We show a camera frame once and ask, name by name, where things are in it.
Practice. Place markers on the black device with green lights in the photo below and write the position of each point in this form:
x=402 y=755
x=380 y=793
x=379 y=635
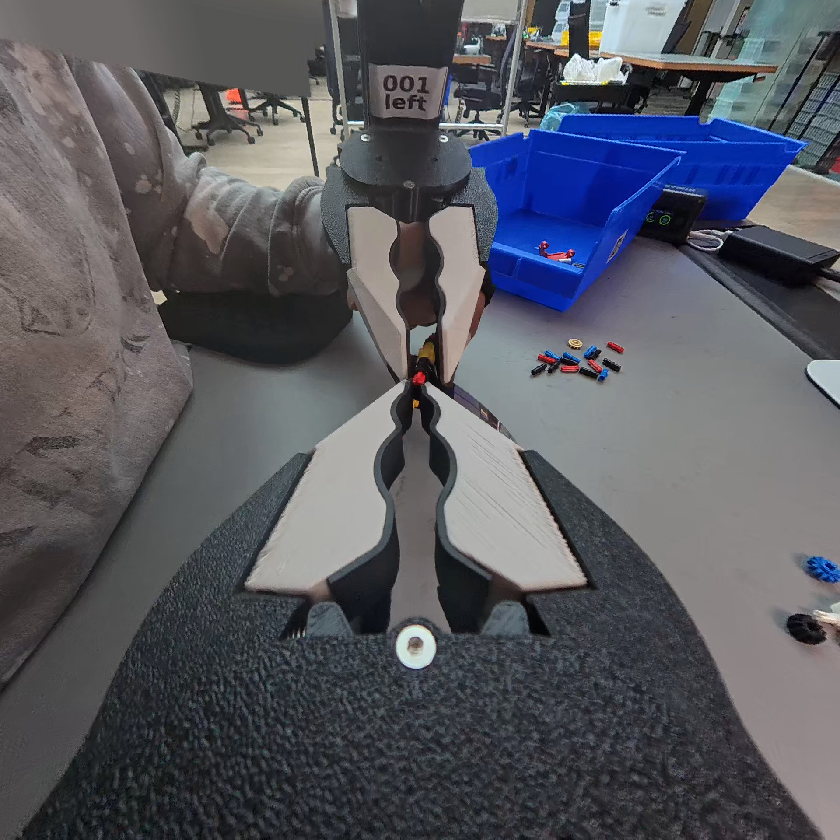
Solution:
x=669 y=216

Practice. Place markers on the white toy connector piece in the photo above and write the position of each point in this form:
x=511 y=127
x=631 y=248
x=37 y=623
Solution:
x=828 y=618

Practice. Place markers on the black office chair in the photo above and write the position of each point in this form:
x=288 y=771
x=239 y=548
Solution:
x=279 y=108
x=479 y=98
x=226 y=118

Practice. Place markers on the blue plastic parts bin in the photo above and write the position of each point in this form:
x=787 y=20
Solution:
x=558 y=197
x=735 y=164

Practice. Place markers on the crumpled white plastic bags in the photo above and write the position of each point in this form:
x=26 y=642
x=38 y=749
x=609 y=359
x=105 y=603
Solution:
x=590 y=69

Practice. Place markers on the black curved toy roof assembly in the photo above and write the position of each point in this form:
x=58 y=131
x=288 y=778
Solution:
x=423 y=358

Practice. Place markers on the stack of clear plastic boxes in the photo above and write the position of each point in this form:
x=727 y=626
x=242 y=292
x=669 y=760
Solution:
x=577 y=19

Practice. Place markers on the person's left hand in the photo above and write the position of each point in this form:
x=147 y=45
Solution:
x=420 y=310

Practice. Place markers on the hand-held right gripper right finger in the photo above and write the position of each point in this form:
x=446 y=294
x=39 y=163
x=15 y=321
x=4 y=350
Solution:
x=512 y=525

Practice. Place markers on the teal plastic bag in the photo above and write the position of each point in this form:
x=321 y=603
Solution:
x=568 y=117

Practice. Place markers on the pile of small connector pins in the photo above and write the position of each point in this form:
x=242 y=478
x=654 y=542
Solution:
x=574 y=367

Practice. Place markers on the black power adapter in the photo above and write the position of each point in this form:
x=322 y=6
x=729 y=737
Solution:
x=774 y=253

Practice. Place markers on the small blue toy gear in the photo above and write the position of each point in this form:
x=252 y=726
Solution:
x=823 y=568

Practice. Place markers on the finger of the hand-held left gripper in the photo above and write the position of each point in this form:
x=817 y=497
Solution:
x=463 y=275
x=371 y=275

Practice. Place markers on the grey desk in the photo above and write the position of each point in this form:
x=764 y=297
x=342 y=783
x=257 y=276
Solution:
x=623 y=459

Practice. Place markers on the white storage box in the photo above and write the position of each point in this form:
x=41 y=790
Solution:
x=640 y=26

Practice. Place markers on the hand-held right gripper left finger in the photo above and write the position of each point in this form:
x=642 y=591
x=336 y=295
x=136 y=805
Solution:
x=315 y=525

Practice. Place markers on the white metal book stand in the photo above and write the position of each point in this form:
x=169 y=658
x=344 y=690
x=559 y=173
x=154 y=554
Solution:
x=827 y=380

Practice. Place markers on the person's grey patterned sweatshirt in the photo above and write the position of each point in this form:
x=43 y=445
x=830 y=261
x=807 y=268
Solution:
x=79 y=328

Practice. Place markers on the orange traffic cone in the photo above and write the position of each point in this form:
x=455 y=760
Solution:
x=231 y=98

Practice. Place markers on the background wooden office desk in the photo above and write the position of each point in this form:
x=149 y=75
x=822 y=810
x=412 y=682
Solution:
x=689 y=62

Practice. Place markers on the small black toy gear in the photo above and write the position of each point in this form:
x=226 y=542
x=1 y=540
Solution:
x=806 y=628

